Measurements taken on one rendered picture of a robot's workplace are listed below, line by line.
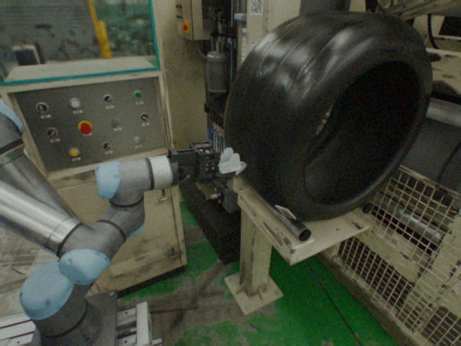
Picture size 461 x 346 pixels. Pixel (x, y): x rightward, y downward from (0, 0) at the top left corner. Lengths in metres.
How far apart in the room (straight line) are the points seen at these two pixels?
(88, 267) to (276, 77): 0.54
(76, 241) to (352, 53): 0.66
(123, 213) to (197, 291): 1.26
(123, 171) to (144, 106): 0.71
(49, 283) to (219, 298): 1.16
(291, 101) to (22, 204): 0.57
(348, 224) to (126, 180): 0.82
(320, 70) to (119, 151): 0.96
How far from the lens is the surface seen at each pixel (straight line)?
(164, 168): 0.61
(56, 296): 0.80
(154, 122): 1.31
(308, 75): 0.62
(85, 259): 0.58
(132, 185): 0.60
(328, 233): 1.06
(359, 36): 0.69
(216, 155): 0.64
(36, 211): 0.63
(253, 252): 1.47
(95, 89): 1.23
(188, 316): 1.76
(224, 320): 1.73
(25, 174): 0.82
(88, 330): 0.92
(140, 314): 1.01
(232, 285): 1.83
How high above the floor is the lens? 1.52
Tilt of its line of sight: 33 degrees down
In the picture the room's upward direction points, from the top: straight up
